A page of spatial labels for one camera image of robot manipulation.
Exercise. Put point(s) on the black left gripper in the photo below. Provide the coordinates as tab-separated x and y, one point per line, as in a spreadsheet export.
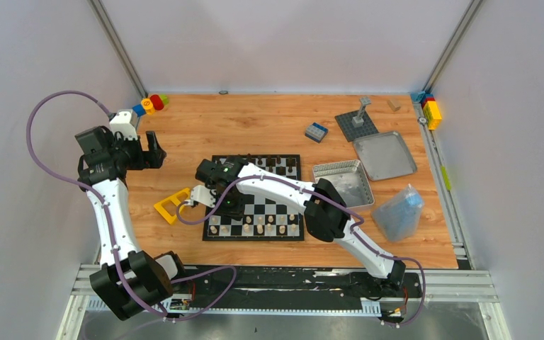
142	154

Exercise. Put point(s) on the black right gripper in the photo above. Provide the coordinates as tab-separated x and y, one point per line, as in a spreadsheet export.
236	212

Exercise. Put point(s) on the black white chessboard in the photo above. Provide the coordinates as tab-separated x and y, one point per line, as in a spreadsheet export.
288	165

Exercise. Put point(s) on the metal tin box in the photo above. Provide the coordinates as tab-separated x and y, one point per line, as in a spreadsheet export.
350	180

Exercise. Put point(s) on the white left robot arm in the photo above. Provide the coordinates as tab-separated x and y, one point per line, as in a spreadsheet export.
129	280

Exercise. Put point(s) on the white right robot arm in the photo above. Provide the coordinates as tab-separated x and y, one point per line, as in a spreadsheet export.
326	215

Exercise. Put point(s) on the coloured toy cylinders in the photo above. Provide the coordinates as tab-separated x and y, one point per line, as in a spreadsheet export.
151	104

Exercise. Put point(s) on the yellow triangular plastic stand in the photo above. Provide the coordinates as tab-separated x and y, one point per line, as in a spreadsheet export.
167	207

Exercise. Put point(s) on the blue grey toy brick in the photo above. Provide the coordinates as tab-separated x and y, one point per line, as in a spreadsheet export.
316	132

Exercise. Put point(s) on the blue plastic bag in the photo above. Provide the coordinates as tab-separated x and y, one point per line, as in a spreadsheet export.
399	217

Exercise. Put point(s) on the small wooden block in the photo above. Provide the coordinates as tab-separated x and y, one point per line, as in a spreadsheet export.
394	104

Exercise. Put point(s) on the coloured toy brick stack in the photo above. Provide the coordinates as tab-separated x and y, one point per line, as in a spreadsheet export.
430	108

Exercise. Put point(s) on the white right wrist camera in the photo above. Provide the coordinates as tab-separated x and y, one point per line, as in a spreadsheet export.
202	195

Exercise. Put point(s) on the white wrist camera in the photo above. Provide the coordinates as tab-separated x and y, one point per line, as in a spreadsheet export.
202	195
124	123

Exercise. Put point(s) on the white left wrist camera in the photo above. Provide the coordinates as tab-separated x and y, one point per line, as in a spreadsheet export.
124	123

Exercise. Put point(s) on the grey brick baseplate with post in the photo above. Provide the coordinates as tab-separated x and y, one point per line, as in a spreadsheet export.
357	123

